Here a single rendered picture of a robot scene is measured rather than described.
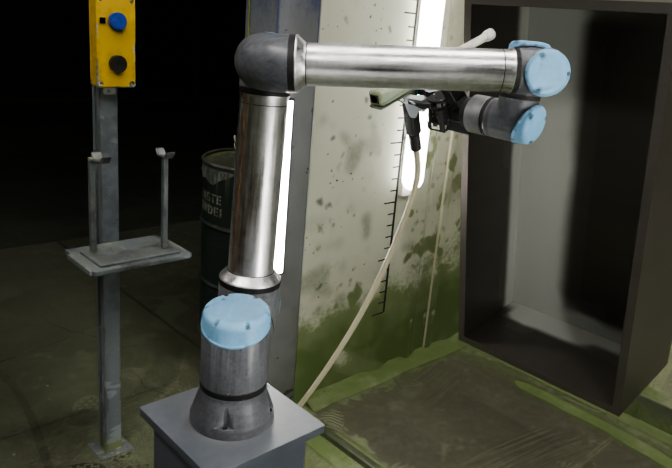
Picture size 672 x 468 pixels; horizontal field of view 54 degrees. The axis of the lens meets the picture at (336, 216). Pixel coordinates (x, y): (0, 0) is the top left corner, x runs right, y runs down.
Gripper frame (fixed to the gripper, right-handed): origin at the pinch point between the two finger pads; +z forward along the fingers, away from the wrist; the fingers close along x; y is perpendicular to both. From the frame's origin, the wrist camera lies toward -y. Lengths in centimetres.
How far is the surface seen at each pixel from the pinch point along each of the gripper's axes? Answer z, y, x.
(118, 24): 77, -23, -33
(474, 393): 17, 161, 34
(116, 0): 79, -28, -30
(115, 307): 81, 62, -68
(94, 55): 80, -16, -42
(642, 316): -52, 74, 28
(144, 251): 66, 40, -56
